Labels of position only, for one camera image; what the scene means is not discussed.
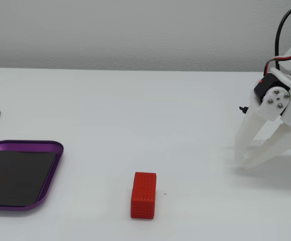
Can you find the red textured rectangular block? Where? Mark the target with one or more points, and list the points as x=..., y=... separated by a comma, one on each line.
x=143, y=198

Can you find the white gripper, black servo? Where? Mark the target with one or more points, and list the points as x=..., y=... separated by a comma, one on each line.
x=275, y=101

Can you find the black tray liner mat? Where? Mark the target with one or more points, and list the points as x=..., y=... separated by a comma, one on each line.
x=17, y=175

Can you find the purple metal tray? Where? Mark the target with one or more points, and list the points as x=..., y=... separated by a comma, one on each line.
x=56, y=150

